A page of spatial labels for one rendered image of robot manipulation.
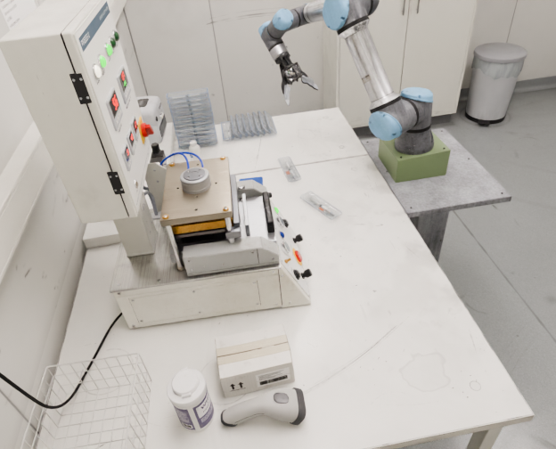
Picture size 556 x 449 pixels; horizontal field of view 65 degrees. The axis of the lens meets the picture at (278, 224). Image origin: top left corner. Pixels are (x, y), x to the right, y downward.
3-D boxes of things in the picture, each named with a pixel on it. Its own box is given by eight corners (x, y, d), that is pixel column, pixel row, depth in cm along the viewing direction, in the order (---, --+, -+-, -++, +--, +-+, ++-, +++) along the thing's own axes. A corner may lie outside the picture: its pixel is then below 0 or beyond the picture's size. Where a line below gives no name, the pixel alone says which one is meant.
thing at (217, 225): (170, 239, 117) (162, 211, 111) (175, 191, 134) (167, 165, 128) (234, 230, 118) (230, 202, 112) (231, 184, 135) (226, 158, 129)
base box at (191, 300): (130, 331, 128) (111, 291, 117) (144, 246, 157) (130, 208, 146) (311, 305, 131) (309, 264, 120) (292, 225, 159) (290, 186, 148)
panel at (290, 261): (310, 298, 132) (280, 262, 121) (295, 234, 155) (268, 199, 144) (315, 296, 131) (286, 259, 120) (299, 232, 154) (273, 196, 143)
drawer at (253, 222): (172, 265, 122) (166, 244, 117) (176, 216, 139) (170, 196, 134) (277, 250, 123) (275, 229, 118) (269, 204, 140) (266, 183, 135)
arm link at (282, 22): (294, 2, 180) (283, 18, 190) (273, 9, 175) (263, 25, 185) (304, 19, 180) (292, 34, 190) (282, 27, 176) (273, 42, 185)
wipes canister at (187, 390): (179, 436, 103) (164, 404, 94) (179, 402, 110) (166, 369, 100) (216, 429, 104) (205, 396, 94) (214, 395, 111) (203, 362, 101)
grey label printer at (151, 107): (111, 150, 204) (99, 116, 193) (120, 129, 220) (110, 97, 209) (164, 144, 204) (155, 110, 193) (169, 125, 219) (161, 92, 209)
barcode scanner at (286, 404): (223, 443, 101) (217, 426, 96) (221, 410, 107) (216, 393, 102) (308, 426, 103) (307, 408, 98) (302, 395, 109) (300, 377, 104)
